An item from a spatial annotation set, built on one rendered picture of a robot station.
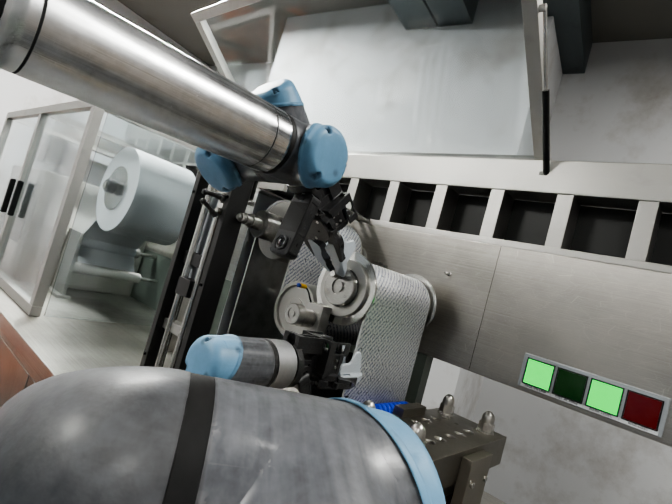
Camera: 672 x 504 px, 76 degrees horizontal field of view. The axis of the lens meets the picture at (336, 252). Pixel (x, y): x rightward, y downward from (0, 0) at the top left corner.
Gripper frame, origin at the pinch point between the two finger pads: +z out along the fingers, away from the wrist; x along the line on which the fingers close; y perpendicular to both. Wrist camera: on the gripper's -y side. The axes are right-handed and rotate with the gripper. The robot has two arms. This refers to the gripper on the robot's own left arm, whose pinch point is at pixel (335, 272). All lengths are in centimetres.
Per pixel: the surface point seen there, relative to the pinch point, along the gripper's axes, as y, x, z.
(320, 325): -7.3, 1.1, 7.7
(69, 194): -11, 96, -15
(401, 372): 1.8, -6.1, 29.1
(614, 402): 16, -44, 34
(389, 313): 4.1, -6.2, 12.8
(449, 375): 66, 35, 132
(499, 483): 61, 17, 211
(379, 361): -2.8, -6.1, 20.0
